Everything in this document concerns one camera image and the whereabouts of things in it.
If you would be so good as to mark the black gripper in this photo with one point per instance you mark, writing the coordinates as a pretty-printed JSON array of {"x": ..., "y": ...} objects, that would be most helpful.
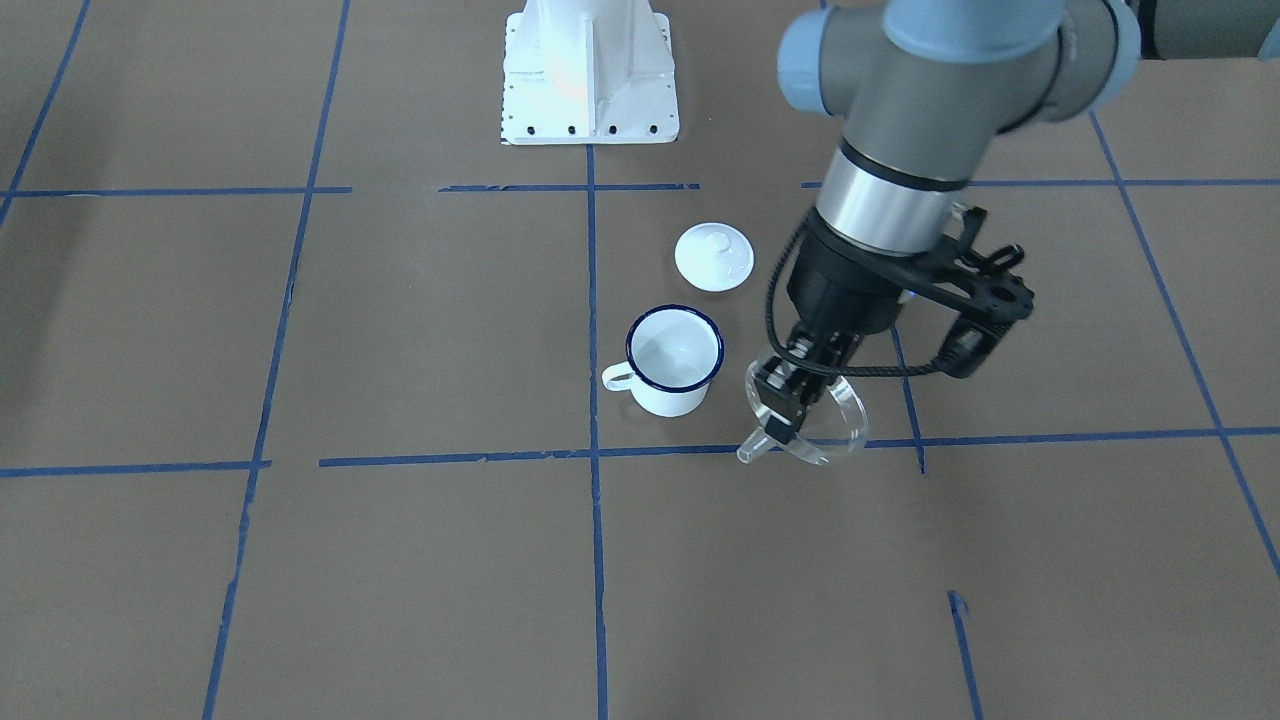
[{"x": 838, "y": 285}]

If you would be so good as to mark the white enamel cup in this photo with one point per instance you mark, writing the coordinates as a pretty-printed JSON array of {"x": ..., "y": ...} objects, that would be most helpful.
[{"x": 672, "y": 354}]

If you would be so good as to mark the white cup lid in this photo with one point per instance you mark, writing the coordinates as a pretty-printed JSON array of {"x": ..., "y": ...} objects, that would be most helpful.
[{"x": 714, "y": 257}]

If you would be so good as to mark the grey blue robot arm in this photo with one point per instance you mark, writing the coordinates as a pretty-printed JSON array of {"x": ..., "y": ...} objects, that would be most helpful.
[{"x": 924, "y": 87}]

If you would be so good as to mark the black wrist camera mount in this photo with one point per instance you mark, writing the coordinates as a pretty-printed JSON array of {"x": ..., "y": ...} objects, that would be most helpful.
[{"x": 984, "y": 290}]

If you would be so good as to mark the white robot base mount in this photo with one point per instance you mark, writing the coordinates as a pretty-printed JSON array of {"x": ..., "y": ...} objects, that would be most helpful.
[{"x": 577, "y": 72}]

